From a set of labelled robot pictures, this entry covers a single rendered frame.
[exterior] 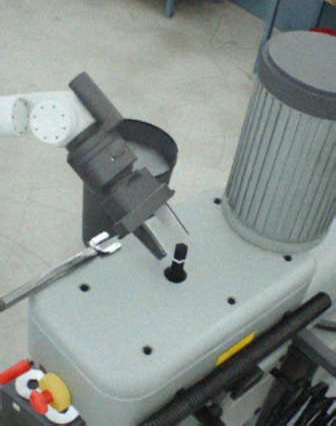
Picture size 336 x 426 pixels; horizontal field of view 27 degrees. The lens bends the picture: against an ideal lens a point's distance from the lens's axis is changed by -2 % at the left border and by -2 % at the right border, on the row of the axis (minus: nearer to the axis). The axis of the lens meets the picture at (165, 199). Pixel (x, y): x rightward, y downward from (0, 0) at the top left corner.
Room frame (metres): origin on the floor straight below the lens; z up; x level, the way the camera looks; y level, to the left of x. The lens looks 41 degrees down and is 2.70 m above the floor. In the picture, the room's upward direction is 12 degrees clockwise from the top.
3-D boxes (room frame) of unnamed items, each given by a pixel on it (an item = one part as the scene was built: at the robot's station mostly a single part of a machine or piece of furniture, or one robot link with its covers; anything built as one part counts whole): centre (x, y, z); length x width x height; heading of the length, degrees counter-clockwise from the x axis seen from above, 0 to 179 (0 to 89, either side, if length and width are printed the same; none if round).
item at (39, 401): (0.57, 0.12, 1.76); 0.04 x 0.03 x 0.04; 50
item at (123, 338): (0.78, -0.05, 1.81); 0.47 x 0.26 x 0.16; 140
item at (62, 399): (0.59, 0.11, 1.76); 0.06 x 0.02 x 0.06; 50
